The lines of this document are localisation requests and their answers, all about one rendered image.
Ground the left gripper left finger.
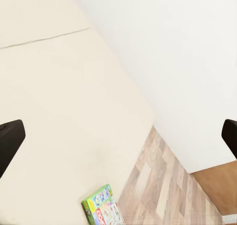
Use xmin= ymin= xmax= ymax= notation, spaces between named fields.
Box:
xmin=0 ymin=119 xmax=26 ymax=178

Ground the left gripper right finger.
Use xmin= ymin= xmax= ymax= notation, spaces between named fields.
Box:
xmin=221 ymin=119 xmax=237 ymax=160

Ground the board game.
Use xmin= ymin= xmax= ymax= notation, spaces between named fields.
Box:
xmin=83 ymin=184 xmax=126 ymax=225

